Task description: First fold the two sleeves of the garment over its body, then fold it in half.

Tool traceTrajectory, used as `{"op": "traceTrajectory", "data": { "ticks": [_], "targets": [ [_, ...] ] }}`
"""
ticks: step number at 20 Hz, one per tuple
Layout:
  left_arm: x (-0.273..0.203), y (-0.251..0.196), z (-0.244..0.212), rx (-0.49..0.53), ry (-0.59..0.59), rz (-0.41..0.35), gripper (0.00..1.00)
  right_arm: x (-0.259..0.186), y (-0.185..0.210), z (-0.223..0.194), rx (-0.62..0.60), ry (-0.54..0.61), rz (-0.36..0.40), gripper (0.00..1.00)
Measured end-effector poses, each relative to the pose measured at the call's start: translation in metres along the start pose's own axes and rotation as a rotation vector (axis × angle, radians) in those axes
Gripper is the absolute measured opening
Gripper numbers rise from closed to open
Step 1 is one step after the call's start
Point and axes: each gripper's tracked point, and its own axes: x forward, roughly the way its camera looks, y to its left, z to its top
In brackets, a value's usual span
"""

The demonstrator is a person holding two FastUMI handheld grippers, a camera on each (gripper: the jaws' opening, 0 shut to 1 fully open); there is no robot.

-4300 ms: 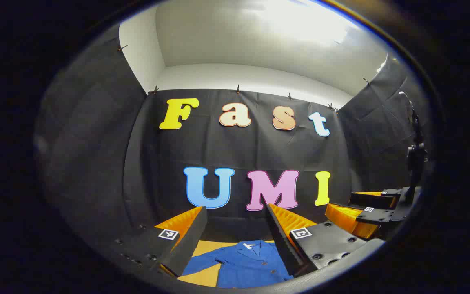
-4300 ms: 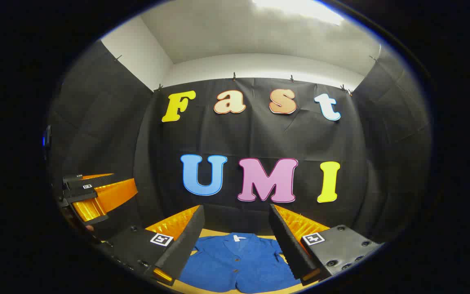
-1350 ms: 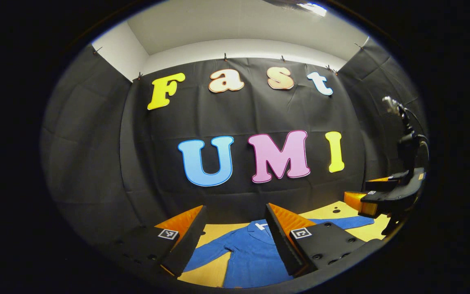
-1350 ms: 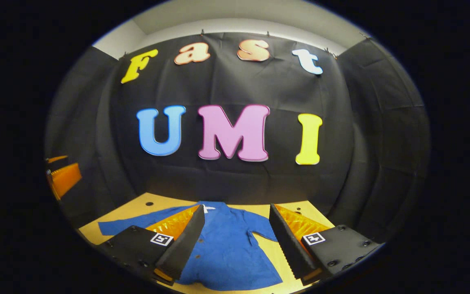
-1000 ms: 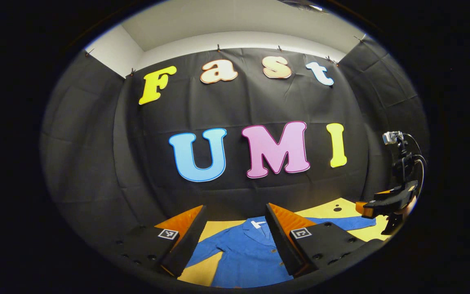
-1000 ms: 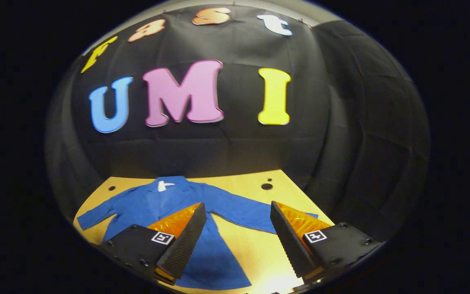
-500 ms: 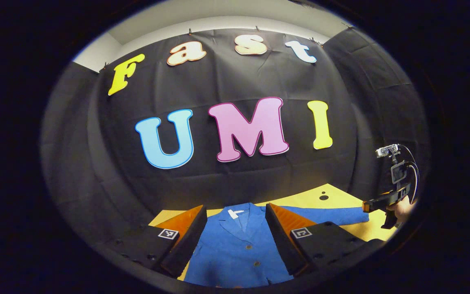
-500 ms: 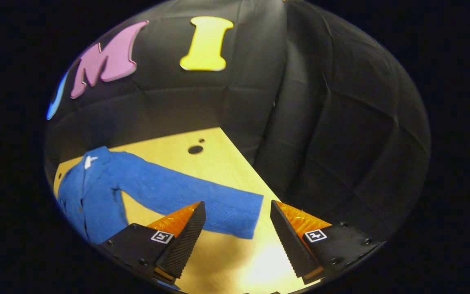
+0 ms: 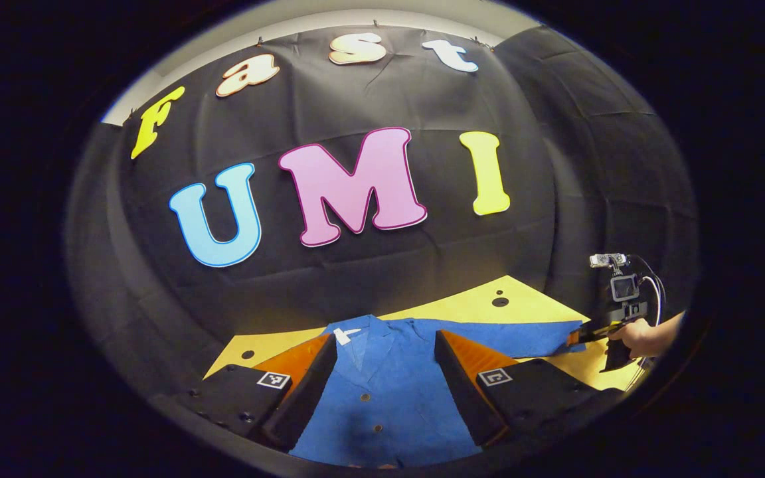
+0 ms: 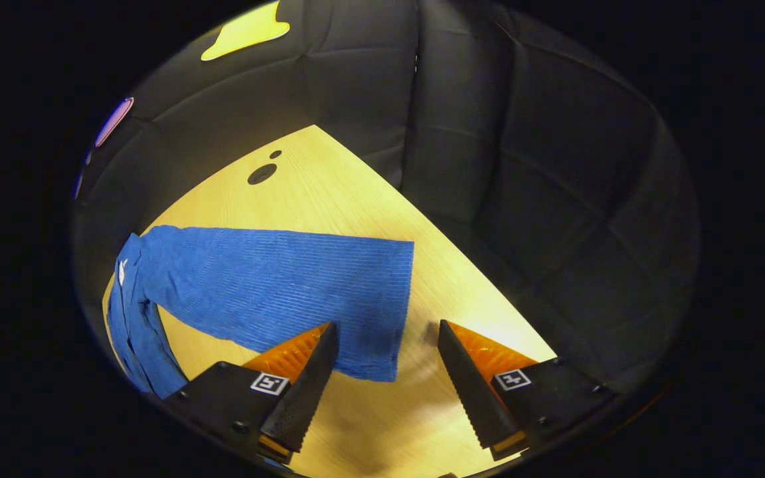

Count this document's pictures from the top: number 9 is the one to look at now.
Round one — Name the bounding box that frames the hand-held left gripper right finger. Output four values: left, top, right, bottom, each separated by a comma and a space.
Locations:
434, 329, 623, 447

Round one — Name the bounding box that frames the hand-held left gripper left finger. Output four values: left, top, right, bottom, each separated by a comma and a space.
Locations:
187, 332, 339, 453

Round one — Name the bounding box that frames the blue button shirt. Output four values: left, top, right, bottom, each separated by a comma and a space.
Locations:
290, 314, 586, 469

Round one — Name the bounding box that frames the black backdrop cloth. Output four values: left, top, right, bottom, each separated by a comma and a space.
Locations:
67, 25, 699, 426

